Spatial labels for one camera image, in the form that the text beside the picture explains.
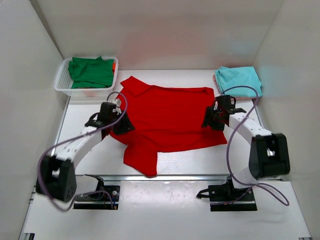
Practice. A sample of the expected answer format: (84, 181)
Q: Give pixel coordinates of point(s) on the folded pink t shirt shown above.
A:
(220, 91)

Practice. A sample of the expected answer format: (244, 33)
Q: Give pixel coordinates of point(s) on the aluminium table rail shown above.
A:
(164, 177)

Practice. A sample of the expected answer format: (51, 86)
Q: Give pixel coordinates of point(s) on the folded teal t shirt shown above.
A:
(239, 76)

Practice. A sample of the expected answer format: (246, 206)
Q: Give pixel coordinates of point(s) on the red t shirt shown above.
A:
(165, 120)

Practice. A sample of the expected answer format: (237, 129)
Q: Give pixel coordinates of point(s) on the white plastic basket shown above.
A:
(63, 81)

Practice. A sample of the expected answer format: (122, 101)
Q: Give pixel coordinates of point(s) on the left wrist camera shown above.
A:
(117, 102)

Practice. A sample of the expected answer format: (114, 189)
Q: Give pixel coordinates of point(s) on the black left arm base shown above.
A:
(95, 193)

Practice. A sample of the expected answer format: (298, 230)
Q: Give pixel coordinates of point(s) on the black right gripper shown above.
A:
(212, 117)

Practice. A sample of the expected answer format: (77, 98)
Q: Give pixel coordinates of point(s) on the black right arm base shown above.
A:
(225, 197)

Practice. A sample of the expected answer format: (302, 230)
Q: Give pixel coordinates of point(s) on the orange t shirt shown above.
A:
(113, 67)

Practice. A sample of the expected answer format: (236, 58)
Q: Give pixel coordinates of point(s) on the green t shirt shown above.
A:
(91, 73)

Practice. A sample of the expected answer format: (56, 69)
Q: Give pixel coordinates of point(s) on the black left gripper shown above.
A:
(121, 124)

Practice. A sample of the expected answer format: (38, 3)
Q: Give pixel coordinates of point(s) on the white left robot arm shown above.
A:
(56, 174)

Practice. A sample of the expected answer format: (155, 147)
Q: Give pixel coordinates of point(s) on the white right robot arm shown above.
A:
(268, 156)

